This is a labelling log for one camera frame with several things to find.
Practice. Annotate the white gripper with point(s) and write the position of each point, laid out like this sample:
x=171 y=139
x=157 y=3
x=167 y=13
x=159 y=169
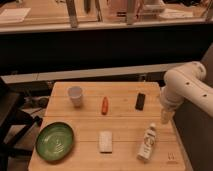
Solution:
x=170 y=101

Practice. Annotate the orange pepper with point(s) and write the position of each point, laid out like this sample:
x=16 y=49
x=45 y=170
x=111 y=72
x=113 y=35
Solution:
x=104 y=109

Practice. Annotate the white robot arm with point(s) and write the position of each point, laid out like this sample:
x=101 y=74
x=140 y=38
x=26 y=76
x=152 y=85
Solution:
x=185 y=82

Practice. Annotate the white sponge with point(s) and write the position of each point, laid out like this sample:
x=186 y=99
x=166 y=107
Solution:
x=105 y=142

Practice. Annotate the black rectangular block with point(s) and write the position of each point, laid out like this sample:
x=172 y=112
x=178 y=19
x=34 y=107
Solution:
x=140 y=101

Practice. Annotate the white plastic bottle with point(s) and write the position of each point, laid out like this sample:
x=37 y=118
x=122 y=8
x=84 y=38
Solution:
x=147 y=145

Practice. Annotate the white paper cup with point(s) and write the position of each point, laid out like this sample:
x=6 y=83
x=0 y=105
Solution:
x=75 y=94

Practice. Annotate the green plate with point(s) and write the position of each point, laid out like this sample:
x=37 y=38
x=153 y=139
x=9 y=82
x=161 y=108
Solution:
x=55 y=141

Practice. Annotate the black chair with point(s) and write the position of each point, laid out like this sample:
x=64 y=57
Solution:
x=11 y=115

